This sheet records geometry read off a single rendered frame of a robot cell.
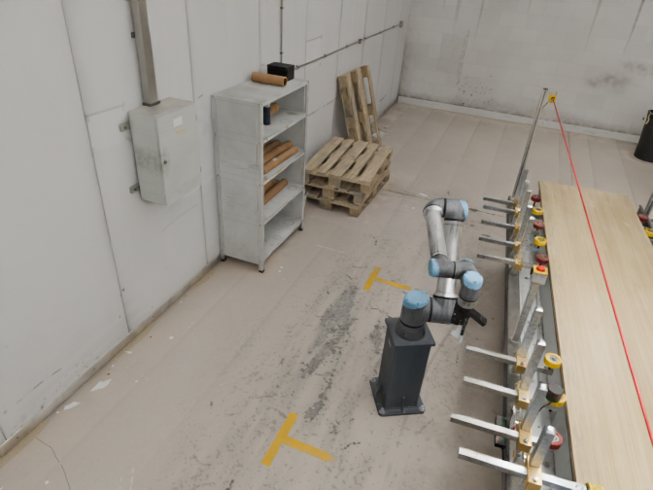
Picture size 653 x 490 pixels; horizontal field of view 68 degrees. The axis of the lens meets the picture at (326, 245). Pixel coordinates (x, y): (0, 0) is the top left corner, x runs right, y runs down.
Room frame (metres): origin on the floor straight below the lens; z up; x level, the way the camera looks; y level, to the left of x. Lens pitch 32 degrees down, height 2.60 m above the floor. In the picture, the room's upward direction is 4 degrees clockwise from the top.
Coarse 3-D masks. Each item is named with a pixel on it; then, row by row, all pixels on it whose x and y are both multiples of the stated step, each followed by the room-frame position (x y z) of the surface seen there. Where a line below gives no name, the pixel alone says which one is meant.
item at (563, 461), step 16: (544, 288) 2.68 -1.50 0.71; (544, 304) 2.54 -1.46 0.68; (544, 320) 2.41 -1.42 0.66; (544, 336) 2.28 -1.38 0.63; (560, 368) 1.83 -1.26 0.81; (560, 384) 1.74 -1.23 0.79; (560, 416) 1.58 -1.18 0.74; (560, 432) 1.50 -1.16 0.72; (560, 448) 1.43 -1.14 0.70; (560, 464) 1.36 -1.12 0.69
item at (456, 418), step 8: (456, 416) 1.44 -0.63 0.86; (464, 416) 1.44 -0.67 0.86; (464, 424) 1.41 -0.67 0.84; (472, 424) 1.40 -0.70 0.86; (480, 424) 1.40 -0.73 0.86; (488, 424) 1.41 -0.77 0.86; (488, 432) 1.38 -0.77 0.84; (496, 432) 1.38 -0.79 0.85; (504, 432) 1.37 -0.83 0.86; (512, 432) 1.38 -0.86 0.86; (536, 440) 1.34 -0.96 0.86
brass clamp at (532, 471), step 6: (528, 456) 1.18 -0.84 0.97; (528, 462) 1.16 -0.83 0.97; (528, 468) 1.13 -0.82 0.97; (534, 468) 1.13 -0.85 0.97; (540, 468) 1.14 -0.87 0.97; (528, 474) 1.10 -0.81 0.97; (534, 474) 1.11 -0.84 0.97; (540, 474) 1.11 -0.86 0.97; (528, 480) 1.08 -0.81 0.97; (540, 480) 1.08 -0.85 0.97; (528, 486) 1.07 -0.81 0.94; (534, 486) 1.07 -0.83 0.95; (540, 486) 1.06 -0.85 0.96
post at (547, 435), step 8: (544, 432) 1.15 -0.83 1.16; (552, 432) 1.14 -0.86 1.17; (544, 440) 1.14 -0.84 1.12; (552, 440) 1.14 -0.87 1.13; (536, 448) 1.15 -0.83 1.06; (544, 448) 1.14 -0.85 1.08; (536, 456) 1.14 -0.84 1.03; (544, 456) 1.14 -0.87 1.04; (536, 464) 1.14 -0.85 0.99; (520, 480) 1.16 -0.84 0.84; (520, 488) 1.14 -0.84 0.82
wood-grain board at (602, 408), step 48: (576, 192) 3.87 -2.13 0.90; (576, 240) 3.03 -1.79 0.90; (624, 240) 3.09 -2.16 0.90; (576, 288) 2.44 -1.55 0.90; (624, 288) 2.48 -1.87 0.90; (576, 336) 1.98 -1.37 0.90; (624, 336) 2.01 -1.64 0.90; (576, 384) 1.64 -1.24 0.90; (624, 384) 1.66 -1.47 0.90; (576, 432) 1.37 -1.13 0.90; (624, 432) 1.39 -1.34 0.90; (576, 480) 1.14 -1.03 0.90; (624, 480) 1.16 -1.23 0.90
